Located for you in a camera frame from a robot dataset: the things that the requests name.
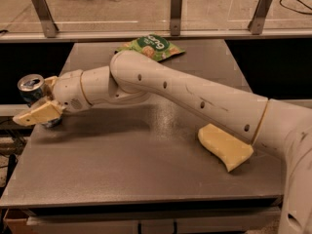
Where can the metal bracket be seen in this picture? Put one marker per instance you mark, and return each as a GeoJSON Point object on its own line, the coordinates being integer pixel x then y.
{"type": "Point", "coordinates": [257, 22]}
{"type": "Point", "coordinates": [175, 17]}
{"type": "Point", "coordinates": [50, 29]}

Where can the cardboard box under table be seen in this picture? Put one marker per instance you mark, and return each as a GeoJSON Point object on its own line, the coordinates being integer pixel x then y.
{"type": "Point", "coordinates": [16, 220]}

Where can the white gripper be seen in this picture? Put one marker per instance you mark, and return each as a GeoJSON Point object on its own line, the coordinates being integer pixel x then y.
{"type": "Point", "coordinates": [68, 91]}

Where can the right metal bracket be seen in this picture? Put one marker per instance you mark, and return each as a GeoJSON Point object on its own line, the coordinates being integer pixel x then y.
{"type": "Point", "coordinates": [257, 22]}

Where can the middle metal bracket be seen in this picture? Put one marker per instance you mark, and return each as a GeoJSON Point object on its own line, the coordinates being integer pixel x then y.
{"type": "Point", "coordinates": [175, 17]}

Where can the left metal bracket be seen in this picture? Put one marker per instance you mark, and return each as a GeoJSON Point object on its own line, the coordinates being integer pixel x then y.
{"type": "Point", "coordinates": [50, 29]}

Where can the yellow sponge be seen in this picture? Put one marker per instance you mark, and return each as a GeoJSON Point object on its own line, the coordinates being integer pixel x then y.
{"type": "Point", "coordinates": [230, 150]}

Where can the red bull can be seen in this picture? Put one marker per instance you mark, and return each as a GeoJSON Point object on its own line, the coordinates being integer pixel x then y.
{"type": "Point", "coordinates": [32, 87]}

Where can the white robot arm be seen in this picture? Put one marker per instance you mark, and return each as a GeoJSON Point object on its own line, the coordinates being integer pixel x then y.
{"type": "Point", "coordinates": [278, 127]}

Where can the green snack bag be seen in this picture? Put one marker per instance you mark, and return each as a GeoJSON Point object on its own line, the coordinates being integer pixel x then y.
{"type": "Point", "coordinates": [153, 46]}

